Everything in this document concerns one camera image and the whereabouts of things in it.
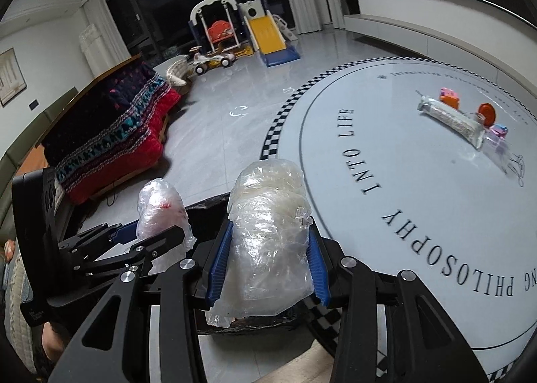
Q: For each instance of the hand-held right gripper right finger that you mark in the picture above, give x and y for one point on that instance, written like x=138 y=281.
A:
x=319 y=270

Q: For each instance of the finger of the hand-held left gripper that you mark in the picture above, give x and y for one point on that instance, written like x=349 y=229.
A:
x=163 y=238
x=126 y=233

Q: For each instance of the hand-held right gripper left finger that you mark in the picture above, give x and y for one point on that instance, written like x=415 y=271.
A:
x=218 y=265

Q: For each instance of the clear plastic bag red stains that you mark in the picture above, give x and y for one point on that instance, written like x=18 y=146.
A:
x=161 y=207

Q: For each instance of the large white-filled clear plastic bag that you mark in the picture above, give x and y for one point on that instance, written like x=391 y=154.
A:
x=268 y=240

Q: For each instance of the large clear plastic jar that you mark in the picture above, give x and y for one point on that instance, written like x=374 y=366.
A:
x=453 y=121

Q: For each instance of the white quilted cloth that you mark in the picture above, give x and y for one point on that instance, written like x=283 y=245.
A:
x=19 y=303

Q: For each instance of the wooden sofa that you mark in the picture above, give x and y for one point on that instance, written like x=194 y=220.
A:
x=31 y=167

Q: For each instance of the red patterned blanket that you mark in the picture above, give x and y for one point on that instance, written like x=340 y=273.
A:
x=109 y=131

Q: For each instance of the white woven basket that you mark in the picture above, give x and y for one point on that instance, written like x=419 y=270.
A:
x=178 y=70

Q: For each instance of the white toy ride-on car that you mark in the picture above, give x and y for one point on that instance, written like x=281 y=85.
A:
x=214 y=61

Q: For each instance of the pink blue toy block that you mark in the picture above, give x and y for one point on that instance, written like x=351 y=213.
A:
x=499 y=129

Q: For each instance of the yellow toy slide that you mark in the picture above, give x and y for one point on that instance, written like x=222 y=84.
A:
x=268 y=35

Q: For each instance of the clear container with orange lid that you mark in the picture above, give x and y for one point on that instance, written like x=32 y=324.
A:
x=488 y=114

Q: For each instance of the framed wall picture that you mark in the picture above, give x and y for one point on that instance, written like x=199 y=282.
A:
x=10 y=77

